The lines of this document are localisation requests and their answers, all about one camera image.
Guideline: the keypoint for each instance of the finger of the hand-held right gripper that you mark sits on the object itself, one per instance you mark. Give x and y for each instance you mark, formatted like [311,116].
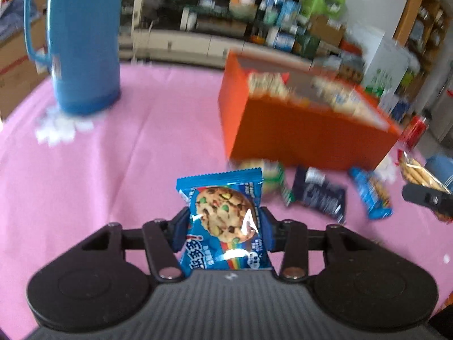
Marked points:
[421,196]

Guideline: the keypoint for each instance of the blue biscuit packet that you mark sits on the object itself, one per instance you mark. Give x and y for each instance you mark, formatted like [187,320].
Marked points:
[371,193]

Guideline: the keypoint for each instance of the white glass door cabinet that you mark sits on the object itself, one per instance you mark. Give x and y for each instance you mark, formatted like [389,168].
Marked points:
[129,7]

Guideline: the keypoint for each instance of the dark blue cloth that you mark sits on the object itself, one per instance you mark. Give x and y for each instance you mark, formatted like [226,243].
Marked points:
[442,170]

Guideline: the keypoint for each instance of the orange storage box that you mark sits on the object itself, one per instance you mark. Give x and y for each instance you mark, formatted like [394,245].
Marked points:
[283,138]

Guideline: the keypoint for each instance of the pink tablecloth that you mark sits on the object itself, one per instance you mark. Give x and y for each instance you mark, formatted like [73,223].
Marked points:
[124,170]

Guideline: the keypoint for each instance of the wooden shelf unit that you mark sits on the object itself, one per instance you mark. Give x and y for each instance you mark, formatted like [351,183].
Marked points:
[424,17]

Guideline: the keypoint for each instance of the red drink can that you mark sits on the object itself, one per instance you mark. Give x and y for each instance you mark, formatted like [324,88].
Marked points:
[414,131]

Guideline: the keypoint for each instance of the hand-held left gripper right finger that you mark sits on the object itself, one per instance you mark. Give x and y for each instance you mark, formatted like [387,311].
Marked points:
[268,230]

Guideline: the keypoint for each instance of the cardboard box orange stripe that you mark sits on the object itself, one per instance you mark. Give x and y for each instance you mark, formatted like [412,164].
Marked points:
[17,71]

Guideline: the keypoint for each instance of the pile of snack packets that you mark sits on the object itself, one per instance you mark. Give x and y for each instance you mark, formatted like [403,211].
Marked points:
[269,85]

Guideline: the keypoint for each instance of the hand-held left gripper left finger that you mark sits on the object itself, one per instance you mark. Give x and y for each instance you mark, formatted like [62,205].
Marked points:
[182,227]

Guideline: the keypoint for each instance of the blue cookie packet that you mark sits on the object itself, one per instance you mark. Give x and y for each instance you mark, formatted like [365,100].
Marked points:
[219,212]

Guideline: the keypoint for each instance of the brown cardboard box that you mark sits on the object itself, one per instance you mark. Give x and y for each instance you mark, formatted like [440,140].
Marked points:
[327,30]

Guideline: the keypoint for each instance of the green white snack packet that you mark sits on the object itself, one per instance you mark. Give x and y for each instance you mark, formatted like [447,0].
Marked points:
[276,180]

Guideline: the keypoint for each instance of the navy snack packet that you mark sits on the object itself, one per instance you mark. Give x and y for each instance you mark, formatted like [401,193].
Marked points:
[318,194]

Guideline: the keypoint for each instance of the white box green print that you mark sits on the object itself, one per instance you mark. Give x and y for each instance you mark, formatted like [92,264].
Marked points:
[385,63]

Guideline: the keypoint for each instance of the blue white carton pack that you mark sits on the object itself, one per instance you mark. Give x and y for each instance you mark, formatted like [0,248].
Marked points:
[279,10]

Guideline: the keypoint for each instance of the white television cabinet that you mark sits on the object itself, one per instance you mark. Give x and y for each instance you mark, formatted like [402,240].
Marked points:
[177,44]

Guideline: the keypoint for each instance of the blue thermos jug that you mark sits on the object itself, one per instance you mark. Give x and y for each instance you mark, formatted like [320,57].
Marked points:
[85,42]

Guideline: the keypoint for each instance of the clear biscuit stick bag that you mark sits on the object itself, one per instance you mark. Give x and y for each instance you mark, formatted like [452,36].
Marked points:
[417,171]

